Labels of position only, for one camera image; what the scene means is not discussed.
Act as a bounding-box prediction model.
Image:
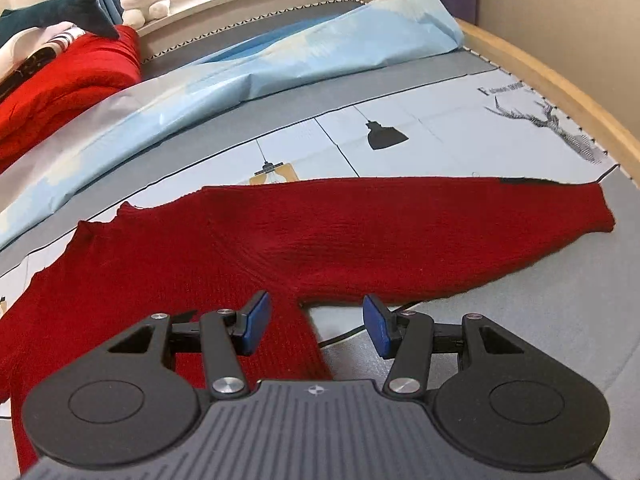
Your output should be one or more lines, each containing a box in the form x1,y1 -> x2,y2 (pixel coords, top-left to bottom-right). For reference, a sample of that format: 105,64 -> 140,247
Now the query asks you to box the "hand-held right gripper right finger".
362,294 -> 523,401

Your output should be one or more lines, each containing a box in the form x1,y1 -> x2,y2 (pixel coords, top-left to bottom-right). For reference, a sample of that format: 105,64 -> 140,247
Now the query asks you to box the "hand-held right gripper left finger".
106,291 -> 273,401

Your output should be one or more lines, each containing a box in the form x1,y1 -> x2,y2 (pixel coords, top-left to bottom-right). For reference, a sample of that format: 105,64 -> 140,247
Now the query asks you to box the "dark red knit sweater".
0,175 -> 616,476

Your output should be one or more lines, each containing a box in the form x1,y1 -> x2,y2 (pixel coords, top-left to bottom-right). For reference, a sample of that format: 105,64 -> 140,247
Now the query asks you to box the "grey printed bed sheet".
0,0 -> 640,480

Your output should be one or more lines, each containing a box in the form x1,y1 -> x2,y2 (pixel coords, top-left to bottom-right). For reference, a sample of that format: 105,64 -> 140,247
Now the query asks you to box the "light blue quilt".
0,0 -> 466,251

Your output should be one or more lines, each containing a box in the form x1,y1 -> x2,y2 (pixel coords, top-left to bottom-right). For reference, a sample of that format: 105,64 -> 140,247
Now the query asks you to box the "bright red folded garment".
0,25 -> 143,173

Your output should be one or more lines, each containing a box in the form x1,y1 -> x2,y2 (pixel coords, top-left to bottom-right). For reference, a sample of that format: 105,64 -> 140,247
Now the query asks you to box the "white printed garment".
0,21 -> 86,93

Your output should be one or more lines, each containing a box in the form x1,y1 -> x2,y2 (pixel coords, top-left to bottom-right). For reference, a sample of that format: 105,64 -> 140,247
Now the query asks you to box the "dark teal shark plush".
0,0 -> 122,43

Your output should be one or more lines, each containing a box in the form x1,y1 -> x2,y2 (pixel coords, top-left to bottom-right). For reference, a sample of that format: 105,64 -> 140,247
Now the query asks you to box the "wooden bed frame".
452,17 -> 640,186

